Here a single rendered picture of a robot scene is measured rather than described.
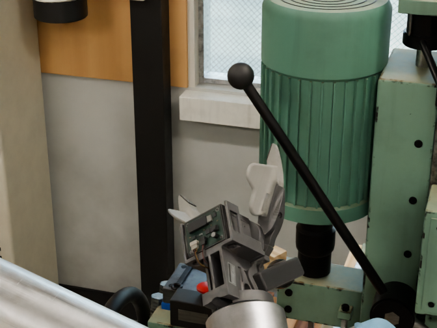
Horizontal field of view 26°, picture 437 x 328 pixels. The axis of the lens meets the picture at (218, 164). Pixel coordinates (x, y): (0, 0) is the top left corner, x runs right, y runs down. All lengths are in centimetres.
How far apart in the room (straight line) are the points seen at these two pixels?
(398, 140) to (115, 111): 176
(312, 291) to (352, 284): 6
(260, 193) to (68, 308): 34
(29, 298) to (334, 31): 57
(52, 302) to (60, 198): 231
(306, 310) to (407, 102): 39
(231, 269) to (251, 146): 180
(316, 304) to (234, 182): 147
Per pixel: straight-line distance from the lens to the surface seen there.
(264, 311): 103
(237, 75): 120
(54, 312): 85
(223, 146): 286
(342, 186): 132
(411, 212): 132
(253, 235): 111
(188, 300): 152
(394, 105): 126
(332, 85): 126
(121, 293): 165
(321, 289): 145
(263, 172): 111
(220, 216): 107
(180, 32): 276
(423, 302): 125
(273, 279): 111
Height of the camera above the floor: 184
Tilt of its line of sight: 25 degrees down
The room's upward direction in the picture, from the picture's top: straight up
